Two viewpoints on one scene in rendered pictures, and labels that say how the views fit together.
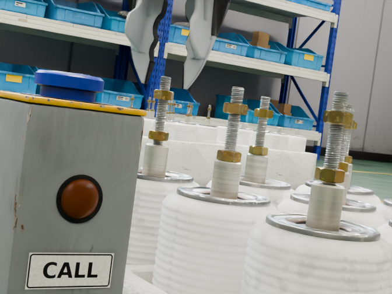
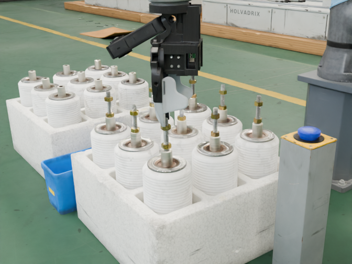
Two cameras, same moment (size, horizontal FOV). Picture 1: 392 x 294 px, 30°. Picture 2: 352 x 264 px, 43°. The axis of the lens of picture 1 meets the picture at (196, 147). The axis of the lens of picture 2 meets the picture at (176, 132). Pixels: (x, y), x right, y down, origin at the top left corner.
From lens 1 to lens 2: 1.11 m
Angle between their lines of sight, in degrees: 90
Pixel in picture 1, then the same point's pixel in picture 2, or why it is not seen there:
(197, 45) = not seen: hidden behind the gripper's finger
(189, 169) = not seen: outside the picture
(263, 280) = (273, 156)
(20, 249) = (330, 178)
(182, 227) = (235, 164)
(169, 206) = (229, 161)
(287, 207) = (191, 141)
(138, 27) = (173, 101)
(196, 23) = (184, 88)
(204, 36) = not seen: hidden behind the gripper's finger
